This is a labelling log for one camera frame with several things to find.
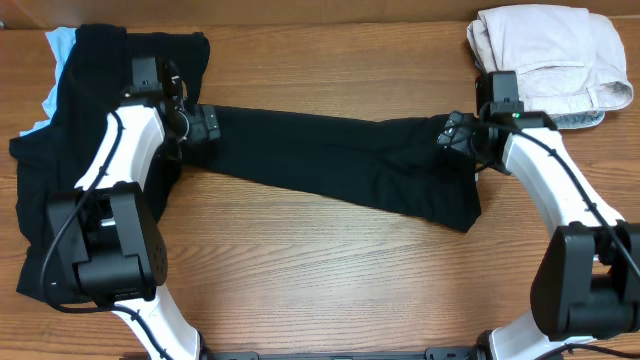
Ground black t-shirt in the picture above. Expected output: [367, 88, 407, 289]
[182, 106, 481, 232]

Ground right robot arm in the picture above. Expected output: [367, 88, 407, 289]
[425, 71, 639, 360]

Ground folded beige trousers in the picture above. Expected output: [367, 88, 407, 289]
[467, 4, 634, 115]

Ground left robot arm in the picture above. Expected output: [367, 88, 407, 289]
[39, 57, 221, 359]

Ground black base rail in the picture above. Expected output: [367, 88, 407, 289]
[203, 346, 491, 360]

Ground light blue garment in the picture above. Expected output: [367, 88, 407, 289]
[19, 27, 76, 137]

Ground black polo shirt with logo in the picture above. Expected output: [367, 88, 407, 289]
[9, 24, 210, 300]

